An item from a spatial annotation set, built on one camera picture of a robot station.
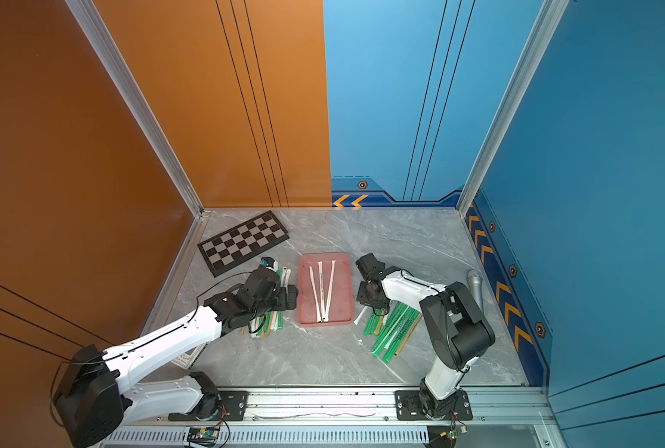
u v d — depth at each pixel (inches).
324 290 37.1
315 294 37.0
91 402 15.4
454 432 27.4
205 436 28.2
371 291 27.0
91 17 27.5
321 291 37.1
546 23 28.0
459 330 18.3
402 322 34.6
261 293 24.7
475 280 37.1
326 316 35.1
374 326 34.2
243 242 41.5
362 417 28.6
